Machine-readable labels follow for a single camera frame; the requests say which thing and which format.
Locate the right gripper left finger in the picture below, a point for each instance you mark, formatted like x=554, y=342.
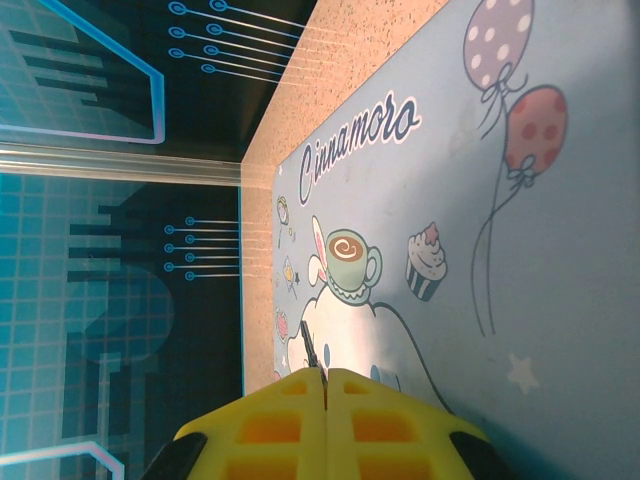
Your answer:
x=260, y=435

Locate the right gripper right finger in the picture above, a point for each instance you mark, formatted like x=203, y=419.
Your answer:
x=400, y=435

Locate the light blue cartoon tin box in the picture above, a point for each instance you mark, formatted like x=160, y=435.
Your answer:
x=500, y=300

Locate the aluminium left corner post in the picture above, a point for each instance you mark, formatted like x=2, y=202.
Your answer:
x=125, y=165

